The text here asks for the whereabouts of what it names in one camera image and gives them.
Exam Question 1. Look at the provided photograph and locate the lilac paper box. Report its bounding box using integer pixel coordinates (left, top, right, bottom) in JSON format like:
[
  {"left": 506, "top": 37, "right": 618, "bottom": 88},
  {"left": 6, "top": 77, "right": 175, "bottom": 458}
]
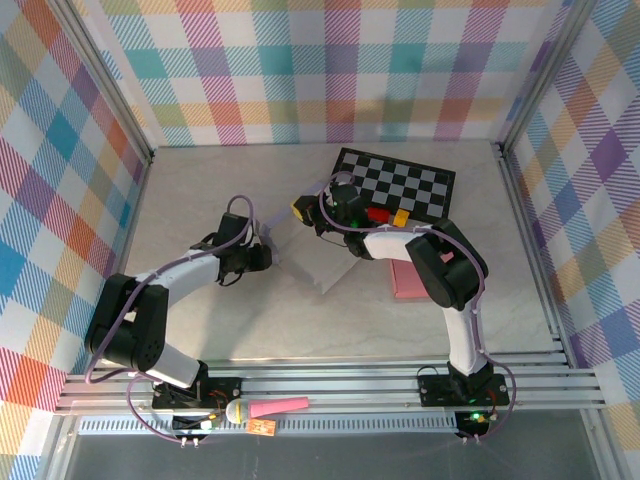
[{"left": 257, "top": 182, "right": 364, "bottom": 296}]

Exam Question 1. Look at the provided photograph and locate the pink paper box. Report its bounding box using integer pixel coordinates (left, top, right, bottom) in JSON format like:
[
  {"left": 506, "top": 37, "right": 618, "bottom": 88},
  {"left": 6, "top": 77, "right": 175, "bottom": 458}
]
[{"left": 389, "top": 252, "right": 454, "bottom": 301}]

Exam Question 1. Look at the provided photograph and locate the black left controller box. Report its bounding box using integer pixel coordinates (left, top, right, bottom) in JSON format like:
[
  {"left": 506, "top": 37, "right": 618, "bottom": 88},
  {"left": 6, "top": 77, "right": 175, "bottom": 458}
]
[{"left": 172, "top": 414, "right": 221, "bottom": 435}]

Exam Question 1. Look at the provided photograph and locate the black controller box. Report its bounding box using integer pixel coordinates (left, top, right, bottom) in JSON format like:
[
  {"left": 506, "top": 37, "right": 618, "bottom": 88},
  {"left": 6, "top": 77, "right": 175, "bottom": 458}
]
[
  {"left": 172, "top": 414, "right": 221, "bottom": 435},
  {"left": 455, "top": 410, "right": 492, "bottom": 437}
]

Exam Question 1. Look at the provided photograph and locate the black right controller box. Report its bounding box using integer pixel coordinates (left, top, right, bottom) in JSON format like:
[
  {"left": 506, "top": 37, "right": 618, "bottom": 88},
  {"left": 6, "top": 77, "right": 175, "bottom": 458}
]
[{"left": 455, "top": 410, "right": 492, "bottom": 437}]

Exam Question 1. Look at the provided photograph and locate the black grey chessboard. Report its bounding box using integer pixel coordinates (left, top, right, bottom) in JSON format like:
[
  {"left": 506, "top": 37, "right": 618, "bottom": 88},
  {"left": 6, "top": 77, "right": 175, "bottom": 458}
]
[{"left": 327, "top": 147, "right": 457, "bottom": 220}]

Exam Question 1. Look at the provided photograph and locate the pink toy microphone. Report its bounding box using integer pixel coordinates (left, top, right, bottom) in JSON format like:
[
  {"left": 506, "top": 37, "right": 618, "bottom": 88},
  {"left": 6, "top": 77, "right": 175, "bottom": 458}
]
[{"left": 225, "top": 397, "right": 310, "bottom": 425}]

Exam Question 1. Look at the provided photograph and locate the aluminium side rail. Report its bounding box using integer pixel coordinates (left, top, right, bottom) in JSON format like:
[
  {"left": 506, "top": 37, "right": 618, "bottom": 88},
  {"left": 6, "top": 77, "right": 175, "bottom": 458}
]
[
  {"left": 493, "top": 142, "right": 576, "bottom": 369},
  {"left": 85, "top": 149, "right": 157, "bottom": 375}
]

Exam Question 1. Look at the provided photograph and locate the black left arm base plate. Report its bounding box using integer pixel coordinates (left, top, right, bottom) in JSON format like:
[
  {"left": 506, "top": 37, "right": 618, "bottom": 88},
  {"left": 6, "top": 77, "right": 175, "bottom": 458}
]
[{"left": 152, "top": 377, "right": 243, "bottom": 409}]

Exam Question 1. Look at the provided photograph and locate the aluminium frame rail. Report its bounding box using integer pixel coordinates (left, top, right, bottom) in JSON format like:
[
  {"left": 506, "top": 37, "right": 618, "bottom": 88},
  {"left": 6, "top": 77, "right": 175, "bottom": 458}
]
[{"left": 54, "top": 358, "right": 610, "bottom": 416}]

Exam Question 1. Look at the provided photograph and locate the slotted grey cable duct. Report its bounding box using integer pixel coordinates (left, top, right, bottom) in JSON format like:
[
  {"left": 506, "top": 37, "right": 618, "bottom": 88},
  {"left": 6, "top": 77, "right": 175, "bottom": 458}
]
[{"left": 78, "top": 413, "right": 464, "bottom": 435}]

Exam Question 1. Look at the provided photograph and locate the aluminium corner post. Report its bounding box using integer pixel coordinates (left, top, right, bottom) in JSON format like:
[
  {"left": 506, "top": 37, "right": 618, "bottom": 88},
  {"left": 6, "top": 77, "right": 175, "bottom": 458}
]
[
  {"left": 494, "top": 0, "right": 599, "bottom": 157},
  {"left": 49, "top": 0, "right": 157, "bottom": 164}
]

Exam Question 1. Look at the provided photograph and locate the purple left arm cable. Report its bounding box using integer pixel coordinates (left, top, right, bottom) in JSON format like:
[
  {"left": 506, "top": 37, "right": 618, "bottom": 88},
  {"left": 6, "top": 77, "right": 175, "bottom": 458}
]
[{"left": 83, "top": 194, "right": 259, "bottom": 445}]

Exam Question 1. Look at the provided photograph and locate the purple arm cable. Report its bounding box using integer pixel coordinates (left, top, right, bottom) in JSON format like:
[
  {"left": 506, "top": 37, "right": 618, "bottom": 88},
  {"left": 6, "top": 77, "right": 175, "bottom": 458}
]
[
  {"left": 318, "top": 171, "right": 519, "bottom": 446},
  {"left": 83, "top": 194, "right": 259, "bottom": 445}
]

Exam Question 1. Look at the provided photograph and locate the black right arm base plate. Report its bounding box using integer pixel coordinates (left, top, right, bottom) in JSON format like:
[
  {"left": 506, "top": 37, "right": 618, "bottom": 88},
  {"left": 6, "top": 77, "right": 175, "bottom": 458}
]
[{"left": 417, "top": 372, "right": 511, "bottom": 407}]

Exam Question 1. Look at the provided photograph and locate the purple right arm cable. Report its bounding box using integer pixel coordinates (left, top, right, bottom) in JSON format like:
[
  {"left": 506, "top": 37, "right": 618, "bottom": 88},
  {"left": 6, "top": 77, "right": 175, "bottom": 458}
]
[{"left": 318, "top": 171, "right": 519, "bottom": 446}]

